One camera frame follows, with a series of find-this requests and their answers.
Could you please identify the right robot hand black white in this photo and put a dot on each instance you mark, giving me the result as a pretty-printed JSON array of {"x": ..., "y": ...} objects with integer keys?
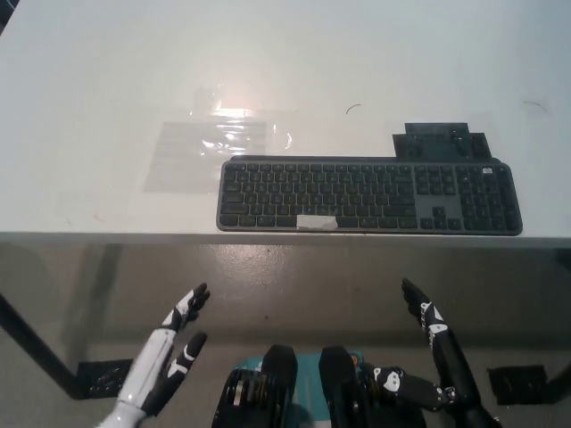
[{"x": 450, "y": 356}]

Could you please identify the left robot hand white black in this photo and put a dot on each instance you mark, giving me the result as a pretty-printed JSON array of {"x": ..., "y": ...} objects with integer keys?
[{"x": 151, "y": 370}]

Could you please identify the dark grey computer keyboard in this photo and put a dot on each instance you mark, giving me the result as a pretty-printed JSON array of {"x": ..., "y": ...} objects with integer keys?
[{"x": 357, "y": 196}]

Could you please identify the black robot torso teal top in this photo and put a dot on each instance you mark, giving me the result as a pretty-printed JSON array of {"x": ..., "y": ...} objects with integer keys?
[{"x": 285, "y": 392}]

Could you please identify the black floor tape patch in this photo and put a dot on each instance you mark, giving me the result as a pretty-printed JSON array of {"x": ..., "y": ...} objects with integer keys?
[
  {"x": 517, "y": 384},
  {"x": 105, "y": 379}
]

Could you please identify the black metal table leg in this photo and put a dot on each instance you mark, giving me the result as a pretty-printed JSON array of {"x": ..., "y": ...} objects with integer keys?
[{"x": 40, "y": 348}]

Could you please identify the white tape strip on spacebar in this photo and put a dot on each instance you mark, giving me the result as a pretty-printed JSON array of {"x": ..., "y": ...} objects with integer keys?
[{"x": 316, "y": 221}]

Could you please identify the translucent grey plastic sheet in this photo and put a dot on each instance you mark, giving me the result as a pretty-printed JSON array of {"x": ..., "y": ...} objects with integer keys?
[{"x": 178, "y": 160}]

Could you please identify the clear glossy plastic film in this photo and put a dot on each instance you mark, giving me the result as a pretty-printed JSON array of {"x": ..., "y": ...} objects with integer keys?
[{"x": 250, "y": 129}]

